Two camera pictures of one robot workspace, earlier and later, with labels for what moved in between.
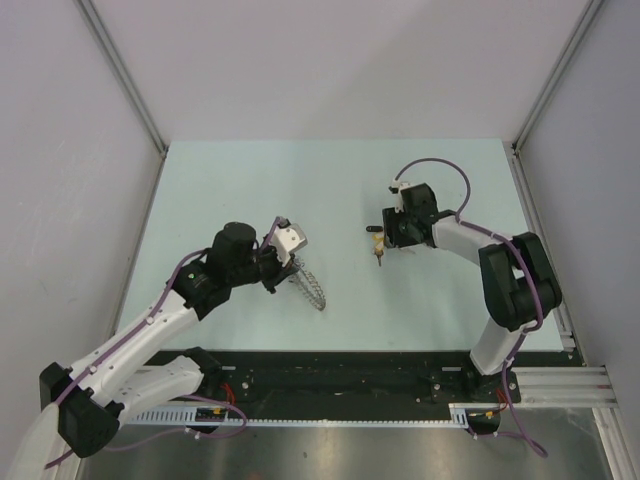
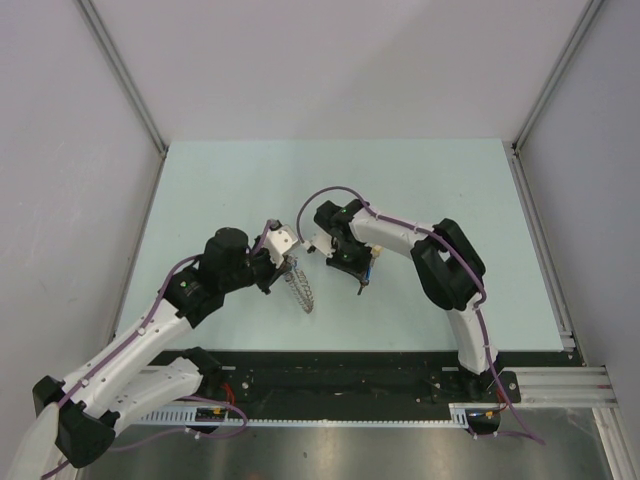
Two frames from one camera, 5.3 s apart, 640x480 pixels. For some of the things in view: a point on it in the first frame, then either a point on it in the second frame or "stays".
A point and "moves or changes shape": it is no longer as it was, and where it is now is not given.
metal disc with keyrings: x=309 y=285 moves or changes shape
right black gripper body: x=400 y=229 to x=351 y=256
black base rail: x=361 y=379 stays
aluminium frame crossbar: x=564 y=387 stays
